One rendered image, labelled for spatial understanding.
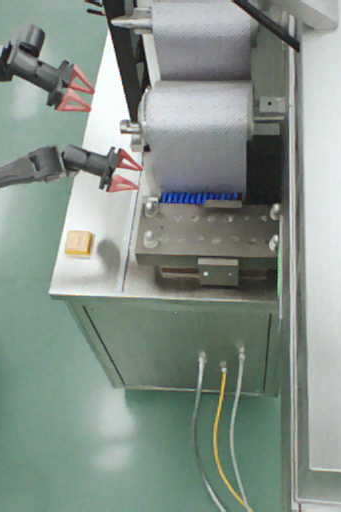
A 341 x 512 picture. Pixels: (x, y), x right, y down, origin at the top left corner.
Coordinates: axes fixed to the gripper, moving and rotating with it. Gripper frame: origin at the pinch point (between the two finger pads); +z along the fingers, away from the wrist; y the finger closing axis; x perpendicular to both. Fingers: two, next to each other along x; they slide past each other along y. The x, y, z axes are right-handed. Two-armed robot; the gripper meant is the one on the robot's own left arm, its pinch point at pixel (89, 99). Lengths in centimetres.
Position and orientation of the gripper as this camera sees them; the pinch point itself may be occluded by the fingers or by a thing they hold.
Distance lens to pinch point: 148.2
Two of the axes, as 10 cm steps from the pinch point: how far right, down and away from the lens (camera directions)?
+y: -0.9, 8.5, -5.1
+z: 8.3, 3.5, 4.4
